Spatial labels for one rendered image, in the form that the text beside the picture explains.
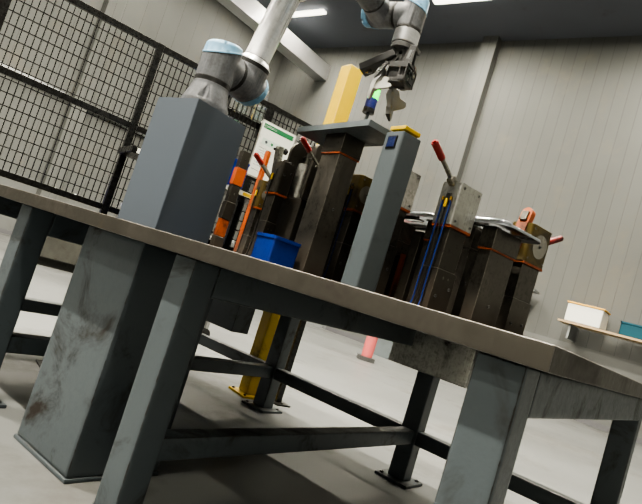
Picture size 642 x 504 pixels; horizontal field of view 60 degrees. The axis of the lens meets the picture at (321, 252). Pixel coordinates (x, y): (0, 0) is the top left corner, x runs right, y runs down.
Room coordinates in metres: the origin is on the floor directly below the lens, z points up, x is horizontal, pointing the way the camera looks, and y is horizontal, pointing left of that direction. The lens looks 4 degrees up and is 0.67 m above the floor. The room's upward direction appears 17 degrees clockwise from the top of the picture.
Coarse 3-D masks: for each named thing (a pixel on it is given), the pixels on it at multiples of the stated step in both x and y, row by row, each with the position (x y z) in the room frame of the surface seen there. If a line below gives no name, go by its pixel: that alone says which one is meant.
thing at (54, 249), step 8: (48, 240) 6.62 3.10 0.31; (56, 240) 6.68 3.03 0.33; (48, 248) 6.64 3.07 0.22; (56, 248) 6.70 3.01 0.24; (64, 248) 6.75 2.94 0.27; (72, 248) 6.81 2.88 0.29; (80, 248) 6.87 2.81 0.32; (40, 256) 6.61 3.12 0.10; (48, 256) 6.66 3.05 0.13; (56, 256) 6.72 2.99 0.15; (64, 256) 6.77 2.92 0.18; (72, 256) 6.83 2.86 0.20; (40, 264) 6.71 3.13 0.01; (48, 264) 6.76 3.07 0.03; (56, 264) 6.82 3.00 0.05; (64, 264) 6.88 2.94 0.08; (72, 264) 6.86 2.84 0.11; (72, 272) 6.96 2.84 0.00
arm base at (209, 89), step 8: (200, 80) 1.67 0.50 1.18; (208, 80) 1.66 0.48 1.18; (216, 80) 1.67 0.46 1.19; (192, 88) 1.66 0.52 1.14; (200, 88) 1.65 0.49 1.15; (208, 88) 1.66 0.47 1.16; (216, 88) 1.67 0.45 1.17; (224, 88) 1.69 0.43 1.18; (184, 96) 1.66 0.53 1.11; (192, 96) 1.65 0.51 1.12; (200, 96) 1.65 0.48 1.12; (208, 96) 1.66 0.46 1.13; (216, 96) 1.66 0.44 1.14; (224, 96) 1.69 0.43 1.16; (216, 104) 1.66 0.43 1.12; (224, 104) 1.69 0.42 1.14; (224, 112) 1.69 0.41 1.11
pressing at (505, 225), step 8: (408, 216) 1.82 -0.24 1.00; (416, 216) 1.78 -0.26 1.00; (424, 216) 1.69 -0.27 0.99; (432, 216) 1.66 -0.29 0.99; (416, 224) 1.92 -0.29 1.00; (424, 224) 1.88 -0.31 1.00; (480, 224) 1.60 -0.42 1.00; (488, 224) 1.56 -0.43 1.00; (496, 224) 1.53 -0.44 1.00; (504, 224) 1.46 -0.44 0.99; (512, 224) 1.46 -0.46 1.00; (512, 232) 1.57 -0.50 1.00; (520, 232) 1.54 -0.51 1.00; (528, 240) 1.59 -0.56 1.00; (536, 240) 1.52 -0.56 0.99
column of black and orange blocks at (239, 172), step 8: (240, 152) 2.60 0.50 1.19; (248, 152) 2.59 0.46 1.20; (240, 160) 2.58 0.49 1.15; (248, 160) 2.60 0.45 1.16; (240, 168) 2.58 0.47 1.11; (232, 176) 2.59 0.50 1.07; (240, 176) 2.59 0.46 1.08; (232, 184) 2.58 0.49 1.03; (240, 184) 2.59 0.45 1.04; (232, 192) 2.58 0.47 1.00; (232, 200) 2.59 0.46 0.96; (224, 208) 2.57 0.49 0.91; (232, 208) 2.59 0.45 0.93; (224, 216) 2.58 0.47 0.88; (216, 224) 2.60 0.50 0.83; (224, 224) 2.59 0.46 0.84; (216, 232) 2.58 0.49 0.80; (224, 232) 2.60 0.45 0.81; (216, 240) 2.58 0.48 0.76
